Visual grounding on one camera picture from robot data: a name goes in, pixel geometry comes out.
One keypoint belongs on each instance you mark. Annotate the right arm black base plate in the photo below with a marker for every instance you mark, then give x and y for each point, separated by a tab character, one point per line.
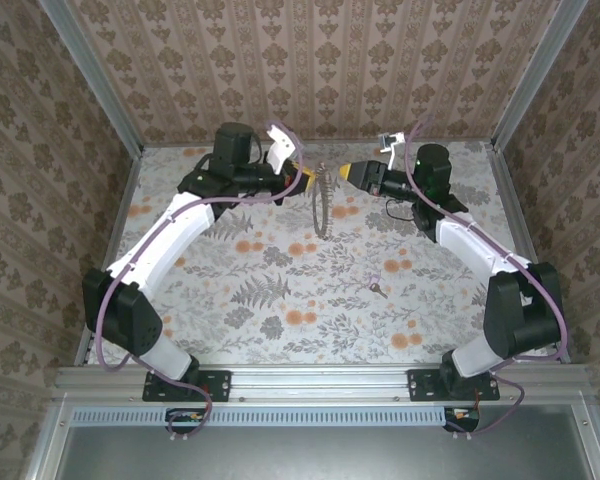
422	385

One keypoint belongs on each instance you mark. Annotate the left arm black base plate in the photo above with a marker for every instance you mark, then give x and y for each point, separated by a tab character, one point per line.
215	385

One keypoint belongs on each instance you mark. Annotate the left aluminium frame post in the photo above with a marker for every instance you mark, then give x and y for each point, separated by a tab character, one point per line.
95	80

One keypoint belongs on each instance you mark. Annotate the grey metal sheet panel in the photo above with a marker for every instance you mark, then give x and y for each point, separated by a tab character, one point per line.
320	455

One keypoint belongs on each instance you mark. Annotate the black connector box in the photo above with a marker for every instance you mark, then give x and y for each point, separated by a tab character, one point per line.
187	421
462	419

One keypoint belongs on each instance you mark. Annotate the right aluminium frame post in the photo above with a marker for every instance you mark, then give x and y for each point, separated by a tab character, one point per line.
540	70

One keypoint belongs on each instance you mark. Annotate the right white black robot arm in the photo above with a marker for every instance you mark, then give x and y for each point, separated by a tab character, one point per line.
480	250

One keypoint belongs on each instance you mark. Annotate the aluminium mounting rail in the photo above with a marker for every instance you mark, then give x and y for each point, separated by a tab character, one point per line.
320	382

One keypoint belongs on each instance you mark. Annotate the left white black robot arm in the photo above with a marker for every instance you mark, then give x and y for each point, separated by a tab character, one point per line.
180	235

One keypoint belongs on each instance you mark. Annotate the left aluminium table side rail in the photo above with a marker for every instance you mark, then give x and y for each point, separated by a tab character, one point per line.
125	200

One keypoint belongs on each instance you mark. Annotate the silver key with purple tag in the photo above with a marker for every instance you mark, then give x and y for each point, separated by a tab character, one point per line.
378	290

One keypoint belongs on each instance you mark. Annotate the aluminium table side rail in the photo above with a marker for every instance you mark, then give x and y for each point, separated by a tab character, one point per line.
510	200
125	200

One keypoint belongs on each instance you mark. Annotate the right aluminium table side rail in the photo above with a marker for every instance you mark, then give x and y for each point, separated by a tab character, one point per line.
510	200

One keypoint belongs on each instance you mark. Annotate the aluminium frame post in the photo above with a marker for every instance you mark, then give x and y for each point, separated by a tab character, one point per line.
540	70
95	80

